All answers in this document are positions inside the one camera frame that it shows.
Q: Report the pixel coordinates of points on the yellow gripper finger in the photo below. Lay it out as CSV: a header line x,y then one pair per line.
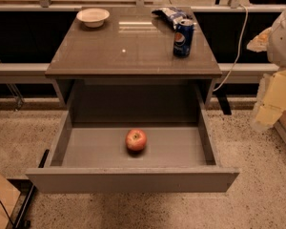
x,y
270,101
260,43

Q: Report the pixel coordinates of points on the red apple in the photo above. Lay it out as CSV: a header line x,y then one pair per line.
x,y
136,140

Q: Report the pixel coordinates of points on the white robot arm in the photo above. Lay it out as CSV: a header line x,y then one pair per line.
x,y
277,43

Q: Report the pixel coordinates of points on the grey counter cabinet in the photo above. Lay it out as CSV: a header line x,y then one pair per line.
x,y
133,43

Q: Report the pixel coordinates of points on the grey open drawer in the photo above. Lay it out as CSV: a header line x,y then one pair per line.
x,y
89,154

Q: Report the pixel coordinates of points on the blue Pepsi can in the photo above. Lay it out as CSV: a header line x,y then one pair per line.
x,y
183,37

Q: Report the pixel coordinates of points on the blue white chip bag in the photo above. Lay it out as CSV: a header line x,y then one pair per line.
x,y
172,15

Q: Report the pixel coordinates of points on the white bowl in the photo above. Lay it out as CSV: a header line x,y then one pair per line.
x,y
93,18

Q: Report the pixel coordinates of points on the cardboard box at left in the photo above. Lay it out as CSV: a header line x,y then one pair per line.
x,y
9,196

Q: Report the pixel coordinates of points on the black metal floor frame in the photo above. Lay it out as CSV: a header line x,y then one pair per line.
x,y
27,191

